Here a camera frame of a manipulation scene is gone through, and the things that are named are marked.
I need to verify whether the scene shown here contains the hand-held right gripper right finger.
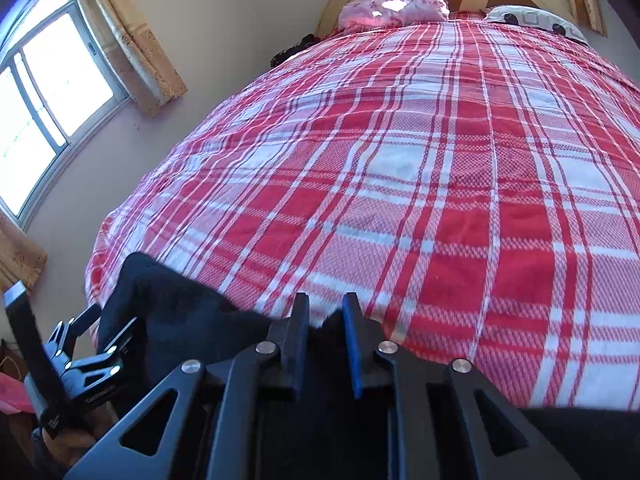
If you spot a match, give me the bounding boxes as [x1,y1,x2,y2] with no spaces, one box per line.
[342,292,583,480]

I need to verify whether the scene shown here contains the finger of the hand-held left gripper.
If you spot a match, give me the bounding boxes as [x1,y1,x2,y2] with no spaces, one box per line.
[44,303,103,363]
[62,317,140,413]

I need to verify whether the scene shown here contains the pink floral pillow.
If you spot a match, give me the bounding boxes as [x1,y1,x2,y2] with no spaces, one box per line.
[338,0,451,31]

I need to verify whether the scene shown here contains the pink cloth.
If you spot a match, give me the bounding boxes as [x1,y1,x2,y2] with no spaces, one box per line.
[0,371,33,415]

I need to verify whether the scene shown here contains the dark fuzzy cloth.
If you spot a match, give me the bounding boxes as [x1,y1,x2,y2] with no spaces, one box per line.
[270,33,318,68]

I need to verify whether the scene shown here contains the white patterned pillow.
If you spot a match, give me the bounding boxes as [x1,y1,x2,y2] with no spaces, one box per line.
[484,5,591,45]

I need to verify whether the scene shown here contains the black pants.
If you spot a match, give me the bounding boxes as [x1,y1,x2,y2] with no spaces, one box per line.
[94,252,346,376]

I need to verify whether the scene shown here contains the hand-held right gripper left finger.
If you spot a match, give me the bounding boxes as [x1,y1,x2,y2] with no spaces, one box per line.
[65,292,311,480]

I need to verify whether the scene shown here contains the person's left hand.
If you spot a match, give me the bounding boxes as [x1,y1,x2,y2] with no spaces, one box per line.
[32,402,118,480]

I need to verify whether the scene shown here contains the red plaid blanket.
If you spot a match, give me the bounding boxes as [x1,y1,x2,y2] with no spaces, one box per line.
[85,10,640,411]

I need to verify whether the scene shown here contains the large sliding window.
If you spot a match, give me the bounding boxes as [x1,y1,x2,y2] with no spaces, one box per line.
[0,0,133,228]

